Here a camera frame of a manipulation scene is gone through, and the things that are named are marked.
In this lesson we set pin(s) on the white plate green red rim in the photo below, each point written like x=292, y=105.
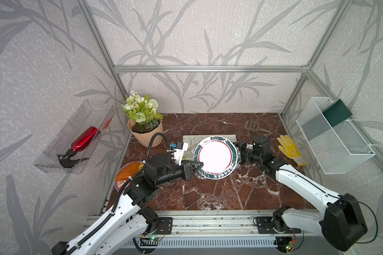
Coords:
x=215, y=157

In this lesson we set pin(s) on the cream plastic wrap dispenser box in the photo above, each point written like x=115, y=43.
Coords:
x=194, y=140

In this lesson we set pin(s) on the white wire mesh basket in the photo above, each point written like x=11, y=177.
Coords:
x=338, y=149

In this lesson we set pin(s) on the red spray bottle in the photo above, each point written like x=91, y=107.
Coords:
x=80, y=144

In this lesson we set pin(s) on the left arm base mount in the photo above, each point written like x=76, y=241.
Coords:
x=161, y=226

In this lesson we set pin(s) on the yellow work glove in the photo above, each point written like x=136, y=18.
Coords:
x=289, y=149

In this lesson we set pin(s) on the clear plastic wrap sheet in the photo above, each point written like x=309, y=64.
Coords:
x=234, y=165

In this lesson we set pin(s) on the aluminium front rail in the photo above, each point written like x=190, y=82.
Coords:
x=228, y=223

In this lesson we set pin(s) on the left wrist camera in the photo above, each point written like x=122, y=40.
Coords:
x=177, y=150

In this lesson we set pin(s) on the clear plastic wall bin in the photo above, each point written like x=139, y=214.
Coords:
x=88, y=114

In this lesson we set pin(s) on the brown slotted spatula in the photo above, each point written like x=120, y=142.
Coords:
x=254, y=127

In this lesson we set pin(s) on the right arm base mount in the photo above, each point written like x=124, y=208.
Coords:
x=270, y=225

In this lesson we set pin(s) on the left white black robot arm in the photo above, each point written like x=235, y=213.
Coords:
x=130, y=217

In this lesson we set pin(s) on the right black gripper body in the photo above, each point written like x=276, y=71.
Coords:
x=249, y=156

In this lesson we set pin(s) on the purple plate of toy food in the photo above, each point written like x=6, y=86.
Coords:
x=129, y=169

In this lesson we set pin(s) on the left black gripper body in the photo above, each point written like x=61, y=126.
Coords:
x=172, y=173

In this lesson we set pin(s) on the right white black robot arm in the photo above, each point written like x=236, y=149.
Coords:
x=339, y=218

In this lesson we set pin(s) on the dark green card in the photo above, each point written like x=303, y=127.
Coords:
x=337, y=113

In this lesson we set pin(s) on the white green artificial flowers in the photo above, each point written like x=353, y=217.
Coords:
x=143, y=111

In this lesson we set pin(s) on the beige flower pot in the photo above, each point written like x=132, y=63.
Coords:
x=144, y=138

